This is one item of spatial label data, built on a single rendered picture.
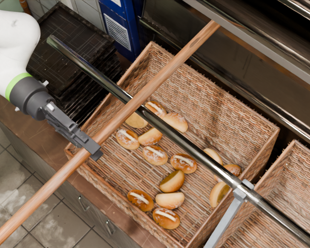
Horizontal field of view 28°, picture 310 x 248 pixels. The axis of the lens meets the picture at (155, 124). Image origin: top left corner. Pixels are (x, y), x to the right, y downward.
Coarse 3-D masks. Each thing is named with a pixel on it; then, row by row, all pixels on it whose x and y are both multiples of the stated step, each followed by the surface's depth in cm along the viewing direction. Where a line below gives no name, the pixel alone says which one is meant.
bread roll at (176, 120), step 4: (172, 112) 224; (164, 116) 224; (168, 116) 222; (172, 116) 222; (176, 116) 222; (180, 116) 222; (164, 120) 223; (168, 120) 222; (172, 120) 221; (176, 120) 221; (180, 120) 221; (184, 120) 222; (172, 124) 221; (176, 124) 221; (180, 124) 221; (184, 124) 221; (176, 128) 221; (180, 128) 221; (184, 128) 221
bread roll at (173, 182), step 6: (174, 174) 212; (180, 174) 212; (168, 180) 211; (174, 180) 210; (180, 180) 211; (162, 186) 211; (168, 186) 210; (174, 186) 211; (180, 186) 213; (168, 192) 212
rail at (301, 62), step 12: (204, 0) 146; (216, 12) 146; (228, 12) 144; (240, 24) 142; (252, 36) 142; (264, 36) 140; (276, 48) 138; (288, 48) 138; (288, 60) 138; (300, 60) 136
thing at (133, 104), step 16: (208, 32) 170; (192, 48) 168; (176, 64) 166; (160, 80) 164; (144, 96) 162; (128, 112) 161; (112, 128) 159; (80, 160) 155; (64, 176) 154; (48, 192) 152; (32, 208) 151; (16, 224) 149; (0, 240) 147
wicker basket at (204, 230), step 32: (160, 96) 228; (192, 96) 216; (224, 96) 203; (96, 128) 219; (128, 128) 229; (192, 128) 226; (224, 128) 213; (256, 128) 201; (128, 160) 222; (224, 160) 219; (256, 160) 194; (160, 192) 216; (192, 192) 214; (192, 224) 209
